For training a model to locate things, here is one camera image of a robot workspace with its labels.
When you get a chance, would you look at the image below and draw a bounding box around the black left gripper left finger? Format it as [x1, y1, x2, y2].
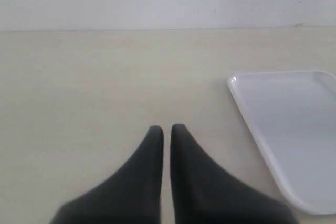
[51, 125, 164, 223]

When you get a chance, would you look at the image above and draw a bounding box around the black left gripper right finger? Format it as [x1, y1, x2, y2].
[170, 124, 298, 223]

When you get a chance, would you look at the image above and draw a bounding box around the white rectangular plastic tray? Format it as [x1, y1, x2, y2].
[227, 70, 335, 215]

